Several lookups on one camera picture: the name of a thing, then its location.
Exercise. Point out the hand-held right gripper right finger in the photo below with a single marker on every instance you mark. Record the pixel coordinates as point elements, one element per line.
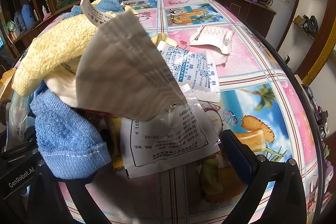
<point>236,153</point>

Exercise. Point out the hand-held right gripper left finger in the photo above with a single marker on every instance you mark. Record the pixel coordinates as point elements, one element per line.
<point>81,203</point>

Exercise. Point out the blue towel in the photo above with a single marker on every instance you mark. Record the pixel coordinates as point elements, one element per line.
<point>109,3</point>
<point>65,134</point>

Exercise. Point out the white sachet black text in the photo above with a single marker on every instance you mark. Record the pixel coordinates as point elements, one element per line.
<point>162,145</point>

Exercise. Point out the white desiccant packet blue print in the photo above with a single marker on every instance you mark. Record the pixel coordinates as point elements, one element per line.
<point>191,71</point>

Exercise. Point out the white packet with recycling marks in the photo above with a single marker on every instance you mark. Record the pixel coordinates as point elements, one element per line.
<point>210,36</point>

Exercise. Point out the white ribbed packet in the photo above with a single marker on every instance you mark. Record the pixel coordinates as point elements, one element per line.
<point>126,64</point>

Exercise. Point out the printed plastic tablecloth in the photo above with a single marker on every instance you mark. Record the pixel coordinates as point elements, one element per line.
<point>249,74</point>

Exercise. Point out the green and white bag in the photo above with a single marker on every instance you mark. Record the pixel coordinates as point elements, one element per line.
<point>10,26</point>

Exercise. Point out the grey-blue water jug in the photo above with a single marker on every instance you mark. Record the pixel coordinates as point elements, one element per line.
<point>19,21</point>

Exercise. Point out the blue thermos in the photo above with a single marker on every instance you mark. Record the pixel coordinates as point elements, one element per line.
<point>28,15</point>

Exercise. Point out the pink cloth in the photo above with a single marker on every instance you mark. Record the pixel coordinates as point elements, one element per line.
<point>47,16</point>

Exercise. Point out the small white bottle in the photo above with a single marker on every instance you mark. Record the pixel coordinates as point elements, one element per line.
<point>45,10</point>

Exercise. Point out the white printed paper strip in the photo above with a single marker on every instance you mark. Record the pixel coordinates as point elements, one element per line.
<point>90,12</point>

